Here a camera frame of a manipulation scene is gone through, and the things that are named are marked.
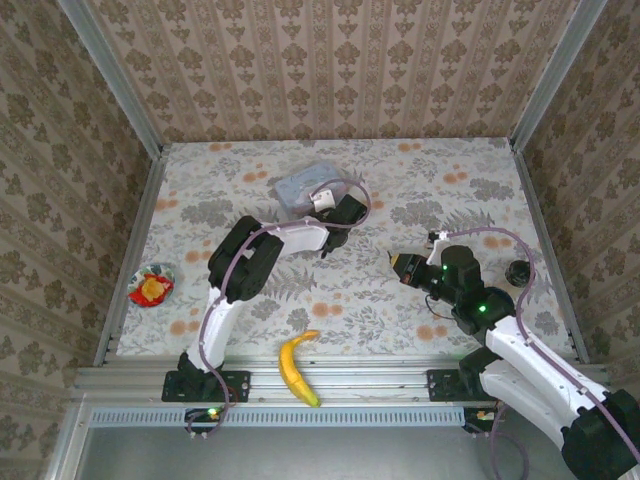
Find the pale blue zip pouch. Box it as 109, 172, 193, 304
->
273, 162, 351, 219

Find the black round object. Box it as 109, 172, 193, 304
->
505, 259, 531, 287

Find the yellow banana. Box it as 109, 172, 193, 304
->
278, 329, 322, 409

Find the right controller board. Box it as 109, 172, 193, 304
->
462, 407, 501, 434

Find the controller board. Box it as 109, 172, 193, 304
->
184, 407, 226, 434
462, 407, 501, 434

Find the grey metal sheet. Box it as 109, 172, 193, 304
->
74, 424, 616, 480

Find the left controller board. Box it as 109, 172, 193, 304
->
184, 407, 226, 434

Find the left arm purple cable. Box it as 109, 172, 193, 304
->
187, 178, 372, 441

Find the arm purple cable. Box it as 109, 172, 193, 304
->
442, 227, 640, 480
187, 178, 372, 441

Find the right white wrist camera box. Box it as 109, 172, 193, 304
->
426, 229, 451, 265

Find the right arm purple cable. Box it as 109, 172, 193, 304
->
442, 227, 640, 480

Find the right aluminium side rail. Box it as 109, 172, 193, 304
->
507, 137, 591, 364

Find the aluminium side rail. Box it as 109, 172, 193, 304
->
507, 137, 591, 364
92, 144, 169, 366

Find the aluminium front rail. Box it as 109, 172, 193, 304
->
72, 355, 619, 401

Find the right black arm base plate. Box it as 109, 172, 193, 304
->
426, 368, 501, 403

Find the white slotted cable duct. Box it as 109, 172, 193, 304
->
89, 405, 466, 427

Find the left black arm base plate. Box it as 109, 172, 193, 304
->
160, 369, 251, 404

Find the left aluminium side rail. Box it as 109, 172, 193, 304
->
92, 144, 169, 366

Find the right aluminium corner post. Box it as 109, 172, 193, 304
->
509, 0, 609, 151

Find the aluminium corner post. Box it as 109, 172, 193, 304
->
57, 0, 164, 154
509, 0, 609, 151

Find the left aluminium corner post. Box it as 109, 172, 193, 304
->
57, 0, 164, 154

